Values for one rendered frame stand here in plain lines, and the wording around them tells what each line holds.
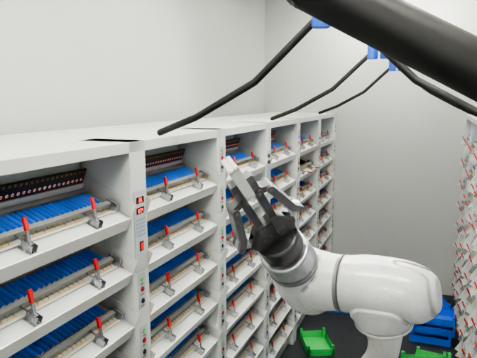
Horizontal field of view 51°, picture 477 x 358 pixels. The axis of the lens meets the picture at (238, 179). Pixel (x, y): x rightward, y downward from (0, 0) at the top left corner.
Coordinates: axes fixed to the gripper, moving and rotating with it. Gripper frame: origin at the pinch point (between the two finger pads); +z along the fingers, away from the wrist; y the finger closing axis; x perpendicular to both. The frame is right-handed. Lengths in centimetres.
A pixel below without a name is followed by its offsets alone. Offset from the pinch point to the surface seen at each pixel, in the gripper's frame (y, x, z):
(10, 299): -65, -51, -40
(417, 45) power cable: 7.8, 33.0, 35.0
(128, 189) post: -27, -78, -56
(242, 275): -20, -108, -177
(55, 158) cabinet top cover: -33, -65, -22
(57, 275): -57, -61, -53
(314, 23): 53, -79, -45
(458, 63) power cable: 8.5, 34.6, 34.3
